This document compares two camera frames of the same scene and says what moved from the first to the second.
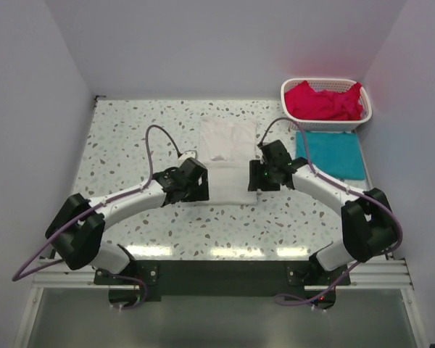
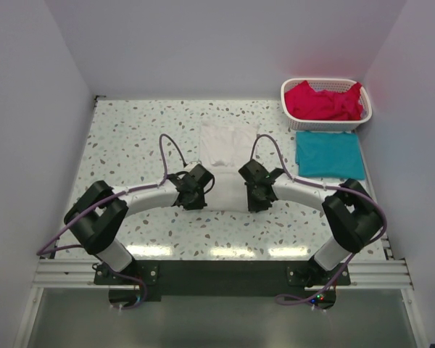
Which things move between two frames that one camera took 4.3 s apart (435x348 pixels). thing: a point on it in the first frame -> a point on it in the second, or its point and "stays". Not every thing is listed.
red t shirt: (303, 101) stays
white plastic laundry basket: (327, 125) stays
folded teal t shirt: (336, 153) stays
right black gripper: (255, 180) -> (253, 206)
